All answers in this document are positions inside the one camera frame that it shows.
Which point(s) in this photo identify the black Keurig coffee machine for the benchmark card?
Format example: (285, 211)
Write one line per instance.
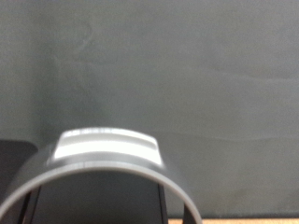
(93, 152)

